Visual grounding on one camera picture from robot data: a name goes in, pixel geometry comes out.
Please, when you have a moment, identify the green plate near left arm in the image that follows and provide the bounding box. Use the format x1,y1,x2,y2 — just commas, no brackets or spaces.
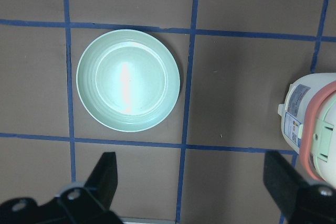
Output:
76,29,181,132

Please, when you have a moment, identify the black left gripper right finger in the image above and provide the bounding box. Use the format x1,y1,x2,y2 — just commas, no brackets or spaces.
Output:
263,151,335,223

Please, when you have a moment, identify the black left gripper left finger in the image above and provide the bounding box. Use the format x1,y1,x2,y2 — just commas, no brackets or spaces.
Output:
1,152,122,223

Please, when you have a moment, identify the white rice cooker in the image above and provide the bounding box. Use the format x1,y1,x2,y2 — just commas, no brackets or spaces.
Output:
278,73,335,186

